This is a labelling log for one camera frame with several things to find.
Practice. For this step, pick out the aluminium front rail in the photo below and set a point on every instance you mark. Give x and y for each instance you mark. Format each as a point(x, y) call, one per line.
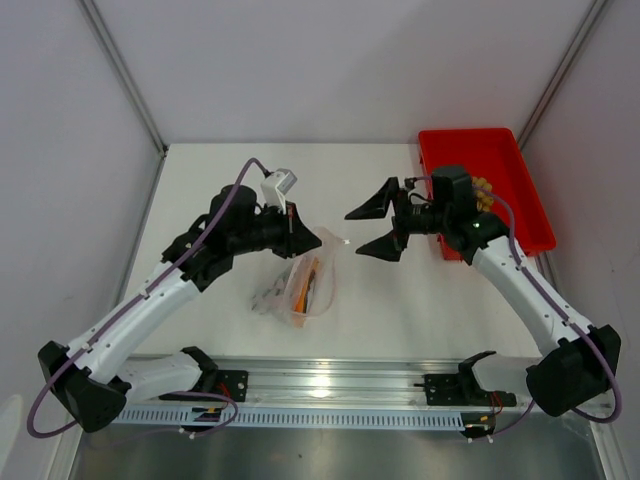
point(331, 383)

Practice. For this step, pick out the aluminium corner post left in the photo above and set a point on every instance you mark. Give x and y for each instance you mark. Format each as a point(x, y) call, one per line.
point(117, 63)

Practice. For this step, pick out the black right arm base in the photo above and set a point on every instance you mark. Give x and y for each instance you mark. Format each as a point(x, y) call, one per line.
point(458, 390)

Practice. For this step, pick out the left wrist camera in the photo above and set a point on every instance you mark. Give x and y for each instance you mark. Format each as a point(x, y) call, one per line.
point(275, 187)

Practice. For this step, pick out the red plastic bin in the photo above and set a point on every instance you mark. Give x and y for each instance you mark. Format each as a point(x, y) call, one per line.
point(493, 154)

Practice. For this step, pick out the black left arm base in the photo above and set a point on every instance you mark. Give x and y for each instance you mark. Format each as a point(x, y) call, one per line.
point(231, 384)

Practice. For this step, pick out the brown longan fruit bunch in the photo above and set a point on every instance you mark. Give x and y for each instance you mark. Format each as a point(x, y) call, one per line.
point(482, 194)

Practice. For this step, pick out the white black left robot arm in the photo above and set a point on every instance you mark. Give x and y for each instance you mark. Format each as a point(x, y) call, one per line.
point(94, 377)

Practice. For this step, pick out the aluminium corner post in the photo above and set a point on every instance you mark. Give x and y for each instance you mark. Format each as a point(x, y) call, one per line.
point(579, 40)
point(117, 63)

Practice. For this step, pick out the clear pink-dotted zip bag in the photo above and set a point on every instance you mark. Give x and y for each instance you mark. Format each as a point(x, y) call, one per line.
point(274, 296)

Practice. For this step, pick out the white slotted cable duct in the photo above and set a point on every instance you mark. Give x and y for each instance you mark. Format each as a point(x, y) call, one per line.
point(411, 420)

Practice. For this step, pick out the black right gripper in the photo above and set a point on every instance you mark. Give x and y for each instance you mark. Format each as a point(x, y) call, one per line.
point(391, 245)

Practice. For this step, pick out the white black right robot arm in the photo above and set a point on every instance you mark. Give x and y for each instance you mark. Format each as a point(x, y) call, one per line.
point(575, 370)

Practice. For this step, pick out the aluminium corner post right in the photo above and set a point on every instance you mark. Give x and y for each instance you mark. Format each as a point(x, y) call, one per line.
point(579, 40)

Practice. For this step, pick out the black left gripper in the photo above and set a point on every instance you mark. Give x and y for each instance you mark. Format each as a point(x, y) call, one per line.
point(296, 237)

